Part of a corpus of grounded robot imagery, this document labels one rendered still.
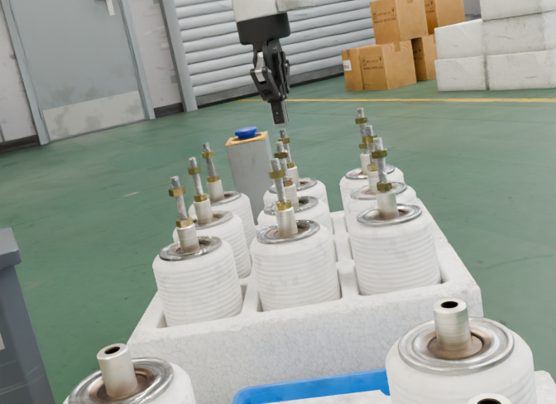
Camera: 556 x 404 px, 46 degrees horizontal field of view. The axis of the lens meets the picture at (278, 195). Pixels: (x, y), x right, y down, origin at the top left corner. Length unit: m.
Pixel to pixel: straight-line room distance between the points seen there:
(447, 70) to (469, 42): 0.23
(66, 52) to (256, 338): 5.20
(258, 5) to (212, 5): 5.19
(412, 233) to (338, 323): 0.13
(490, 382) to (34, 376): 0.57
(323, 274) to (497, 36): 2.94
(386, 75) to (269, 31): 3.62
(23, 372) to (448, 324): 0.54
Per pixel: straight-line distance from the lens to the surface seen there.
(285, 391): 0.72
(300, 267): 0.72
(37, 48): 5.79
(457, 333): 0.45
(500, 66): 3.58
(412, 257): 0.73
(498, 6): 3.56
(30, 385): 0.84
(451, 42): 3.87
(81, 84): 5.82
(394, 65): 4.56
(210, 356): 0.74
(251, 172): 1.13
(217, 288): 0.75
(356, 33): 6.76
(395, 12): 4.62
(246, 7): 0.93
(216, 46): 6.10
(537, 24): 3.41
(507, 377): 0.44
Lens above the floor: 0.47
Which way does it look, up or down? 13 degrees down
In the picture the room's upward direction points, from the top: 11 degrees counter-clockwise
